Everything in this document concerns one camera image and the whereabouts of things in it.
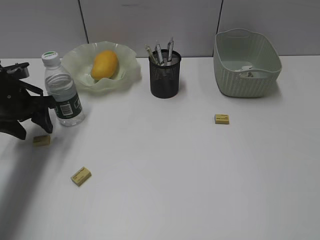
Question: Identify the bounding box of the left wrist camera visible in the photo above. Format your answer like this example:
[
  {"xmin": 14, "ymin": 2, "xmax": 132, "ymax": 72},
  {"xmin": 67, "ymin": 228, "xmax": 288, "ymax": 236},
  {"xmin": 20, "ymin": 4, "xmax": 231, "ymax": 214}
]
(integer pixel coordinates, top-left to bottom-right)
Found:
[{"xmin": 0, "ymin": 62, "xmax": 30, "ymax": 80}]

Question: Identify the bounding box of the yellow eraser near bottle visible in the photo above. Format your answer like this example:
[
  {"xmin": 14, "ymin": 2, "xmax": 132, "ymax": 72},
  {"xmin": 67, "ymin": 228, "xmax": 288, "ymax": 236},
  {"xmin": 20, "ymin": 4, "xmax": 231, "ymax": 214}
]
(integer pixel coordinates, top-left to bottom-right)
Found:
[{"xmin": 32, "ymin": 135, "xmax": 51, "ymax": 147}]

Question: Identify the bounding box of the grey grip ballpoint pen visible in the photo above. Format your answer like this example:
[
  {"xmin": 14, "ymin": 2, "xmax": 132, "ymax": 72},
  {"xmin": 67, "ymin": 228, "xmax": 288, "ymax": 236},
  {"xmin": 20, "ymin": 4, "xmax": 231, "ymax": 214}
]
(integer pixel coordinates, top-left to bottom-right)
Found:
[{"xmin": 155, "ymin": 40, "xmax": 164, "ymax": 66}]

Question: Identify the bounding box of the yellow mango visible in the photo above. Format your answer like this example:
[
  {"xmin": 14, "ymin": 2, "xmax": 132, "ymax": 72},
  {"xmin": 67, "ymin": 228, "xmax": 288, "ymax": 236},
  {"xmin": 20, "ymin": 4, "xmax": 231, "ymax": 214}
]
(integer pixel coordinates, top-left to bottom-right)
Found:
[{"xmin": 90, "ymin": 50, "xmax": 118, "ymax": 81}]

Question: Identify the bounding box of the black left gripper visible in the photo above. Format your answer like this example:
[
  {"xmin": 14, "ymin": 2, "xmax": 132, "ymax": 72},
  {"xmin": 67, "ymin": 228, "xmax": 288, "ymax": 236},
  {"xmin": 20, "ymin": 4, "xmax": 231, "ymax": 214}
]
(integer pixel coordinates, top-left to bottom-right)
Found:
[{"xmin": 0, "ymin": 71, "xmax": 55, "ymax": 140}]

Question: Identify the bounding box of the waste paper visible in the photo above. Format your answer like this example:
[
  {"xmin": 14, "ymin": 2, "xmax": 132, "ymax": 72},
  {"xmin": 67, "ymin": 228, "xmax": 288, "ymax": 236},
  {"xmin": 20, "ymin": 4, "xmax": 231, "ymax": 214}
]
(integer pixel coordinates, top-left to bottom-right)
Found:
[{"xmin": 235, "ymin": 65, "xmax": 260, "ymax": 78}]

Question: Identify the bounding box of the black mesh pen holder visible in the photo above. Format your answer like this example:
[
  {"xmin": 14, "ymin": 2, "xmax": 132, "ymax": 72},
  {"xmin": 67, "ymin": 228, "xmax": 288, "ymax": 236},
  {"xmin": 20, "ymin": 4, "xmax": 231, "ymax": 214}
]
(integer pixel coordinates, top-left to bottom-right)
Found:
[{"xmin": 149, "ymin": 51, "xmax": 182, "ymax": 99}]

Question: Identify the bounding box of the beige grip ballpoint pen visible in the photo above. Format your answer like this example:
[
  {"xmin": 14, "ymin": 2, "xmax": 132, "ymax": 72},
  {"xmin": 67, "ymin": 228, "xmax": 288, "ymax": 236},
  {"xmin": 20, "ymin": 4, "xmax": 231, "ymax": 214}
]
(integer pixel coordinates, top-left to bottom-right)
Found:
[{"xmin": 144, "ymin": 44, "xmax": 158, "ymax": 65}]

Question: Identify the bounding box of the pale green wavy plate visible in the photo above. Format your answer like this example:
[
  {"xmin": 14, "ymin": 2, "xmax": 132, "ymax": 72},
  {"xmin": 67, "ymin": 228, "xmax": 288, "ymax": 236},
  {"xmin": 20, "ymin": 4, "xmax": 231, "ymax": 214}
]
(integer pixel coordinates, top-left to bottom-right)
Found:
[{"xmin": 61, "ymin": 41, "xmax": 141, "ymax": 95}]

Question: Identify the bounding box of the clear plastic water bottle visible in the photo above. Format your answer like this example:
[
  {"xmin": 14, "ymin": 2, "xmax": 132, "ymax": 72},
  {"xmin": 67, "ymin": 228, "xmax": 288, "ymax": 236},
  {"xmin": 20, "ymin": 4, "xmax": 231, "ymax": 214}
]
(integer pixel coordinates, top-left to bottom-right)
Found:
[{"xmin": 41, "ymin": 51, "xmax": 85, "ymax": 127}]

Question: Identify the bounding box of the yellow eraser near basket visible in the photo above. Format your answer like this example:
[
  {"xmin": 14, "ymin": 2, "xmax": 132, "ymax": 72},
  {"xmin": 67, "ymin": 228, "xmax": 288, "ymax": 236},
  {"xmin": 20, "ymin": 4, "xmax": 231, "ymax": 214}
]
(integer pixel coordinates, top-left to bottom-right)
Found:
[{"xmin": 214, "ymin": 114, "xmax": 230, "ymax": 125}]

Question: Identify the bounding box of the pale green woven basket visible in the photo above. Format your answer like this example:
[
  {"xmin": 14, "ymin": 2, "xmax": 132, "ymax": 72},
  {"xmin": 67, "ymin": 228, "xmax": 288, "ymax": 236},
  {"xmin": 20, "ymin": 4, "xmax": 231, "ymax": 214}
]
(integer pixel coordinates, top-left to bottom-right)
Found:
[{"xmin": 213, "ymin": 28, "xmax": 282, "ymax": 98}]

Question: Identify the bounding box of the yellow eraser front left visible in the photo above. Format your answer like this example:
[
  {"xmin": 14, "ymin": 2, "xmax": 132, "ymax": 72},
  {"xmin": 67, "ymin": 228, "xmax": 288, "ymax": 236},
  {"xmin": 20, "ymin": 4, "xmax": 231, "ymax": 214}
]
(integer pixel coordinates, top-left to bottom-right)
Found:
[{"xmin": 70, "ymin": 166, "xmax": 92, "ymax": 187}]

